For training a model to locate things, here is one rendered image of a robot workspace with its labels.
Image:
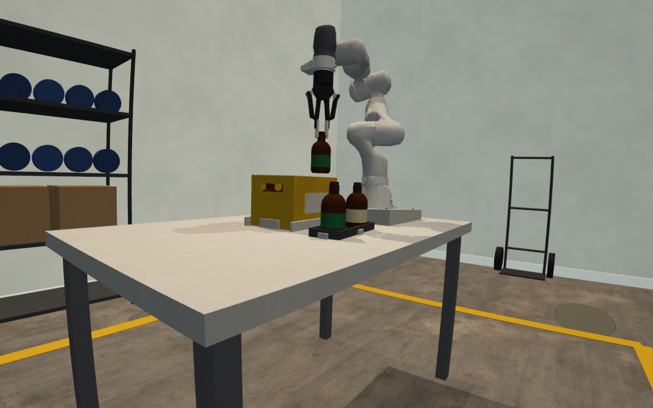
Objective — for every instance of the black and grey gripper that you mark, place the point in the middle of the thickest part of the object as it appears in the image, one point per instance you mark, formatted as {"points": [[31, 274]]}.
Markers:
{"points": [[322, 90]]}

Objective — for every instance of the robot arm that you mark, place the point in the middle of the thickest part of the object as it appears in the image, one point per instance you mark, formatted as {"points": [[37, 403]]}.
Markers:
{"points": [[378, 129]]}

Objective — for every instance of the brown bottle with green label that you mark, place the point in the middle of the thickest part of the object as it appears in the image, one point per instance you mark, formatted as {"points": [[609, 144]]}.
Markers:
{"points": [[320, 155], [333, 209]]}

